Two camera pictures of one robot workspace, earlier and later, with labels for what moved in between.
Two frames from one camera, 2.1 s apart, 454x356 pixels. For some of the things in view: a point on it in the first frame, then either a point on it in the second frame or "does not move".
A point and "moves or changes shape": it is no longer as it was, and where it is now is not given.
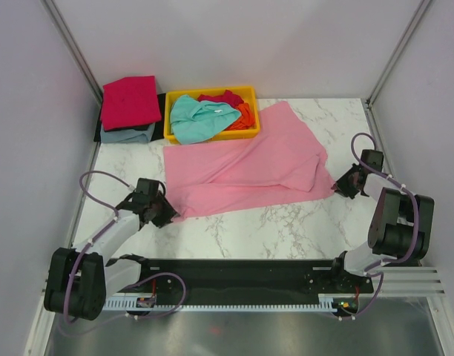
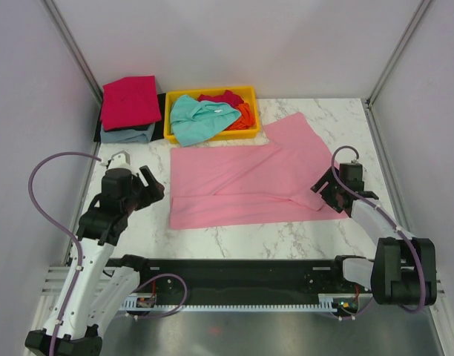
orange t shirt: [246, 120] does not move
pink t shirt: [280, 164] moves or changes shape
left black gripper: [168, 213] → [154, 186]
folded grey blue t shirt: [133, 136] does not move
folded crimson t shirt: [130, 101] does not move
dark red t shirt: [226, 97] does not move
